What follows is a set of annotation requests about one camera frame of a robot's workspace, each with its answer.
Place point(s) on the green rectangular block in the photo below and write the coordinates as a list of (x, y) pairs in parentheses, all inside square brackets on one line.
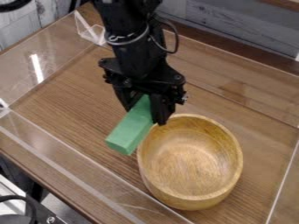
[(132, 128)]

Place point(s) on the black metal mount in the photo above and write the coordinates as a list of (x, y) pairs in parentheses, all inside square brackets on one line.
[(52, 211)]

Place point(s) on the clear acrylic tray wall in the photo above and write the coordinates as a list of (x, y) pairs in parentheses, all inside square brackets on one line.
[(60, 109)]

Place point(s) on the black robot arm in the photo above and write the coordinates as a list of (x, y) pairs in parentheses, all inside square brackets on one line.
[(128, 19)]

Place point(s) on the clear acrylic corner bracket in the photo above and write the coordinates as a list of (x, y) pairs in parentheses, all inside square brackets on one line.
[(89, 32)]

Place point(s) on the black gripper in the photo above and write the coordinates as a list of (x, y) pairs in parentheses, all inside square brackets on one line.
[(139, 72)]

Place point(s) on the brown wooden bowl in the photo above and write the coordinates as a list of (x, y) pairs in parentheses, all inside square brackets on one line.
[(189, 162)]

